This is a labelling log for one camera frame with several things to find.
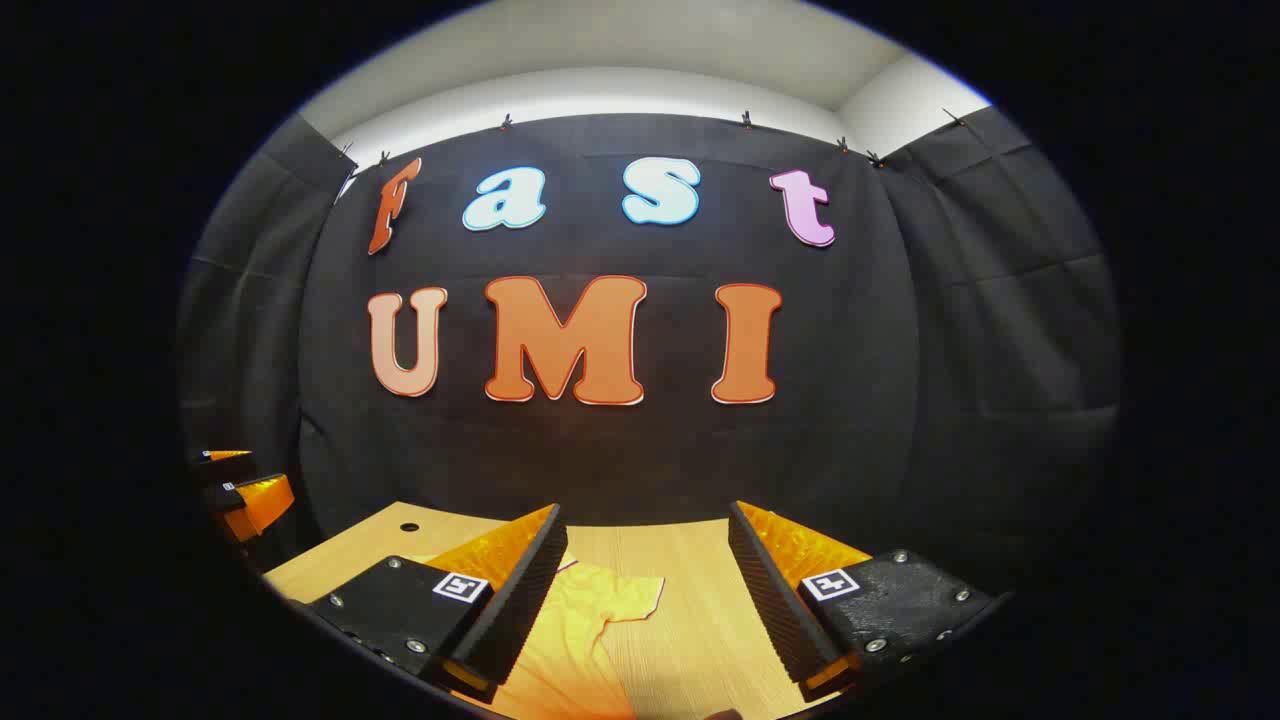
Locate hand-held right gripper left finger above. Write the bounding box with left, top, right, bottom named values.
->
left=290, top=503, right=569, bottom=704

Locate orange collared T-shirt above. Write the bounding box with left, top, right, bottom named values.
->
left=405, top=548, right=667, bottom=720

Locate black backdrop cloth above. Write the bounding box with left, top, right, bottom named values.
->
left=175, top=105, right=1121, bottom=601

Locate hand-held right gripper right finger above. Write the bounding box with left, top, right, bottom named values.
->
left=728, top=500, right=1013, bottom=703

